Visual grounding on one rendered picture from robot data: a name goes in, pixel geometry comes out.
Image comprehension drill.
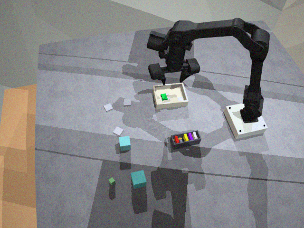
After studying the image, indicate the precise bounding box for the small green block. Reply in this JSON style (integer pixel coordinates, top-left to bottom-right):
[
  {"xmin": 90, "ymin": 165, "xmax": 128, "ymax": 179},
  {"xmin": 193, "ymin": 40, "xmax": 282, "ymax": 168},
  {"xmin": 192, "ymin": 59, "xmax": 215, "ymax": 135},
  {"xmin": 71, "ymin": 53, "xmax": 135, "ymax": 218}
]
[
  {"xmin": 161, "ymin": 93, "xmax": 170, "ymax": 100},
  {"xmin": 109, "ymin": 177, "xmax": 115, "ymax": 185}
]

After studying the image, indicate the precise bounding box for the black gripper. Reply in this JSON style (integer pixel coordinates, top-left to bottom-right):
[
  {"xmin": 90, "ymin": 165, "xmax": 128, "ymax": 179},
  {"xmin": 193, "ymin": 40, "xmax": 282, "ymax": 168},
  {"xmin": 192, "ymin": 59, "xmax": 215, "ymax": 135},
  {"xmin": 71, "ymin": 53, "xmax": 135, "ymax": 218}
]
[{"xmin": 148, "ymin": 55, "xmax": 200, "ymax": 85}]

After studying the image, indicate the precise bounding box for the light blue block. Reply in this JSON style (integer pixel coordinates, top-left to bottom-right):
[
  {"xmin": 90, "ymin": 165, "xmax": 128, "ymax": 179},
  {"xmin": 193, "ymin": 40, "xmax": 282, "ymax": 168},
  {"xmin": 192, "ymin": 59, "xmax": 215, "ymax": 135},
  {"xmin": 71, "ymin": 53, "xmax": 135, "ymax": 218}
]
[{"xmin": 119, "ymin": 136, "xmax": 131, "ymax": 151}]

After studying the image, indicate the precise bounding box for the light blue cube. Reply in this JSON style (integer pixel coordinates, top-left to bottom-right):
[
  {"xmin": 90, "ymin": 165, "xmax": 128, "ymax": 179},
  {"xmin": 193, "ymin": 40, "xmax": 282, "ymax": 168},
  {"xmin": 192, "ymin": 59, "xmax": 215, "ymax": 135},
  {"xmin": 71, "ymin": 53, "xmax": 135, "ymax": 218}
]
[{"xmin": 131, "ymin": 171, "xmax": 146, "ymax": 189}]

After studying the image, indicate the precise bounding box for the cream shallow tray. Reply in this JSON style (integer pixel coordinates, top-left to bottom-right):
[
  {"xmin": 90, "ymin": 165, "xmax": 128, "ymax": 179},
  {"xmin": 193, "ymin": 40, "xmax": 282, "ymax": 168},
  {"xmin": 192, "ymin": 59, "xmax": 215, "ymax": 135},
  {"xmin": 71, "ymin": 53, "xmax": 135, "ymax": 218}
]
[{"xmin": 152, "ymin": 83, "xmax": 189, "ymax": 109}]

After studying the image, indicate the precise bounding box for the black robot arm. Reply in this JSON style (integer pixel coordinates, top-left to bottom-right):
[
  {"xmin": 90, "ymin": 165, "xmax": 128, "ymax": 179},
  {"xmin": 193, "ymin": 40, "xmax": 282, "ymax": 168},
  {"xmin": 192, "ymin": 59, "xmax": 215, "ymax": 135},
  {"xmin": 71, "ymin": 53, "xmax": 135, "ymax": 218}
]
[{"xmin": 147, "ymin": 18, "xmax": 270, "ymax": 123}]

